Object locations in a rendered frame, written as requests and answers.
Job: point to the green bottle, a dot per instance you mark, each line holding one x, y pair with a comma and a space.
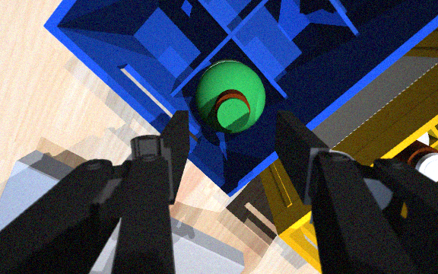
230, 96

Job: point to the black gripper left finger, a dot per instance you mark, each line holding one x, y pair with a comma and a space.
54, 235

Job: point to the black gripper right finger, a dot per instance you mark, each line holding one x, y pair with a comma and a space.
348, 199

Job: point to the yellow divided crate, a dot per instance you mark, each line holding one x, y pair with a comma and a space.
383, 118

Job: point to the white bottle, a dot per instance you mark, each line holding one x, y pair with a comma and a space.
421, 156

